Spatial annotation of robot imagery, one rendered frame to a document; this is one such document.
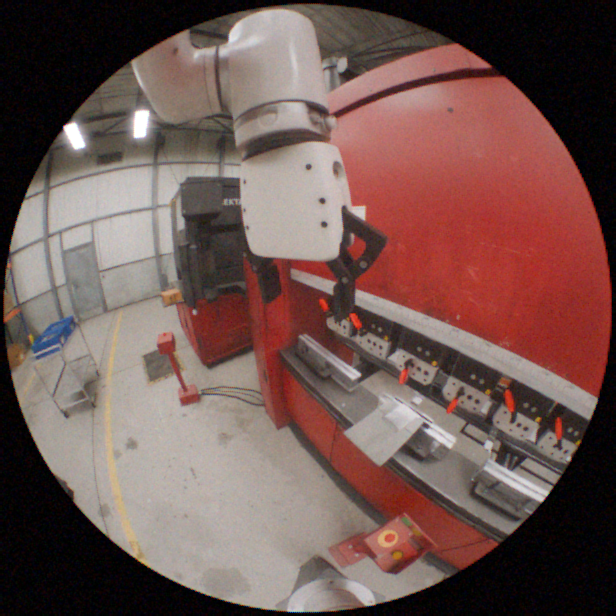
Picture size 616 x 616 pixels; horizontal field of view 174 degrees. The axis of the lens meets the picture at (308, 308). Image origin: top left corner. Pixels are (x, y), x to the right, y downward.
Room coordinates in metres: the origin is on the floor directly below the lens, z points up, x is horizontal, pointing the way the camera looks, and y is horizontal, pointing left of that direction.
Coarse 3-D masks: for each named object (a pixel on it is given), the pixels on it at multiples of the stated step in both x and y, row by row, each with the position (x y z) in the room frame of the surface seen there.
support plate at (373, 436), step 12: (384, 408) 0.48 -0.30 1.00; (372, 420) 0.43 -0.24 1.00; (420, 420) 0.39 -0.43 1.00; (348, 432) 0.38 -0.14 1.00; (360, 432) 0.38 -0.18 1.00; (372, 432) 0.37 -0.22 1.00; (384, 432) 0.37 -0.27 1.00; (408, 432) 0.35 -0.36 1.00; (360, 444) 0.33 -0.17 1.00; (372, 444) 0.32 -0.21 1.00; (384, 444) 0.32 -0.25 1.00; (396, 444) 0.31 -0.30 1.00; (372, 456) 0.28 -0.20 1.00; (384, 456) 0.27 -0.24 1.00
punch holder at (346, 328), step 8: (328, 296) 0.86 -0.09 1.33; (328, 304) 0.85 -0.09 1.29; (352, 312) 0.74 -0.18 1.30; (360, 312) 0.77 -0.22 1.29; (328, 320) 0.85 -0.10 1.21; (344, 320) 0.76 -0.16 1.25; (336, 328) 0.80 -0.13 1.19; (344, 328) 0.76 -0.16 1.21; (352, 328) 0.75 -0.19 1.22; (344, 336) 0.75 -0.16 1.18; (352, 336) 0.75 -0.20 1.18
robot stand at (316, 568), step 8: (312, 560) -0.11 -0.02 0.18; (320, 560) -0.10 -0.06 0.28; (304, 568) -0.15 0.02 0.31; (312, 568) -0.12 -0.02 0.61; (320, 568) -0.10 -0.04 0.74; (328, 568) -0.08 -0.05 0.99; (336, 568) -0.20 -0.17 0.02; (304, 576) -0.15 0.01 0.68; (312, 576) -0.12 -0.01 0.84; (320, 576) -0.10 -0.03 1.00; (328, 576) -0.10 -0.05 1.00; (336, 576) -0.10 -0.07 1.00; (344, 576) -0.16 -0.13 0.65; (296, 584) -0.17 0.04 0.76; (304, 584) -0.14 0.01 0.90; (288, 600) -0.18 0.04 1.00; (376, 600) -0.20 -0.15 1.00; (280, 608) -0.21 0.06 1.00
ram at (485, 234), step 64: (384, 128) 0.62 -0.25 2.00; (448, 128) 0.44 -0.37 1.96; (512, 128) 0.29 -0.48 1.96; (384, 192) 0.63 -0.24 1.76; (448, 192) 0.45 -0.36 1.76; (512, 192) 0.31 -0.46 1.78; (576, 192) 0.16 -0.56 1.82; (384, 256) 0.63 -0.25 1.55; (448, 256) 0.45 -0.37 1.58; (512, 256) 0.30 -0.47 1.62; (576, 256) 0.15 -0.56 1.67; (448, 320) 0.41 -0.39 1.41; (512, 320) 0.27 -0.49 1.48; (576, 320) 0.12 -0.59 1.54; (576, 384) 0.04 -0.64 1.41
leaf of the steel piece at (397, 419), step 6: (396, 408) 0.47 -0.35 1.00; (390, 414) 0.44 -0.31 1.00; (396, 414) 0.44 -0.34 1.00; (402, 414) 0.43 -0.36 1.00; (384, 420) 0.42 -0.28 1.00; (390, 420) 0.41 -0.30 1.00; (396, 420) 0.41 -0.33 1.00; (402, 420) 0.40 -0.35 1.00; (408, 420) 0.40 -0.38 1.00; (390, 426) 0.39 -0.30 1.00; (396, 426) 0.38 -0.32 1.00; (402, 426) 0.38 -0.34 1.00; (396, 432) 0.36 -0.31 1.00
